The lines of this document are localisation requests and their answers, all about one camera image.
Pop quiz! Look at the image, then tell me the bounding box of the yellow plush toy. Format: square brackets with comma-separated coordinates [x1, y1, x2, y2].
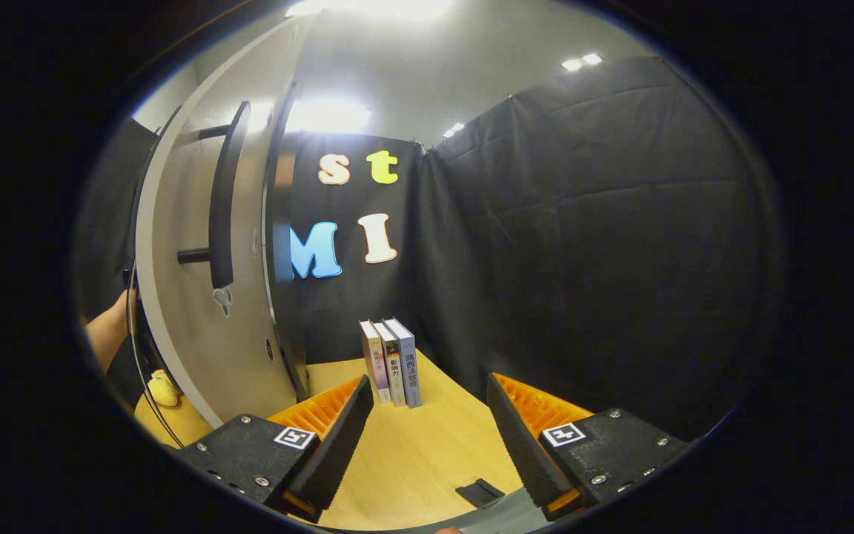
[147, 369, 181, 408]

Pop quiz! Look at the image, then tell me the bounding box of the thin black cable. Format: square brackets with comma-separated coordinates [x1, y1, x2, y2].
[125, 260, 185, 449]

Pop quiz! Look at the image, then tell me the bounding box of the black door handle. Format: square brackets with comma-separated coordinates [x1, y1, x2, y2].
[177, 101, 252, 290]

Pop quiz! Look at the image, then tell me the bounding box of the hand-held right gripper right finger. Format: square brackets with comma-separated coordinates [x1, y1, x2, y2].
[485, 372, 695, 521]

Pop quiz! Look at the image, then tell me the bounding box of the black backdrop cloth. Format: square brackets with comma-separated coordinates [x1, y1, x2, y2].
[71, 56, 787, 446]

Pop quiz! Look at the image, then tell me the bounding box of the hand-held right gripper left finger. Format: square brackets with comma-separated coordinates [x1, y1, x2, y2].
[175, 375, 375, 524]

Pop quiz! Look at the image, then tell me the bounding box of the blue grey book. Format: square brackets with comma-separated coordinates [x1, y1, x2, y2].
[384, 317, 423, 409]

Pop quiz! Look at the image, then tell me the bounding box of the dark grey cabinet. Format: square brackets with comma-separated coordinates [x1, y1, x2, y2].
[262, 78, 311, 403]

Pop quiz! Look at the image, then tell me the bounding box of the light grey cabinet door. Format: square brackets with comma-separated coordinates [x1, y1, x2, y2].
[133, 11, 318, 429]

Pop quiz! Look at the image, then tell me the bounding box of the small black bracket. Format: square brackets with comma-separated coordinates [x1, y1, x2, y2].
[455, 478, 506, 510]

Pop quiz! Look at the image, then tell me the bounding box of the large ceiling light panel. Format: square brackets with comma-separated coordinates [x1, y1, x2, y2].
[285, 0, 454, 21]

